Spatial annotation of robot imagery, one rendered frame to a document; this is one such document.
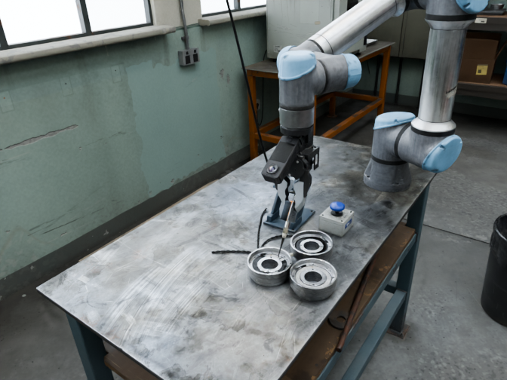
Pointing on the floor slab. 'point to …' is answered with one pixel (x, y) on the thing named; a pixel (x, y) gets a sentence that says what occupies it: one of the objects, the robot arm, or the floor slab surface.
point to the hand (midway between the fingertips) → (290, 206)
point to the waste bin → (496, 274)
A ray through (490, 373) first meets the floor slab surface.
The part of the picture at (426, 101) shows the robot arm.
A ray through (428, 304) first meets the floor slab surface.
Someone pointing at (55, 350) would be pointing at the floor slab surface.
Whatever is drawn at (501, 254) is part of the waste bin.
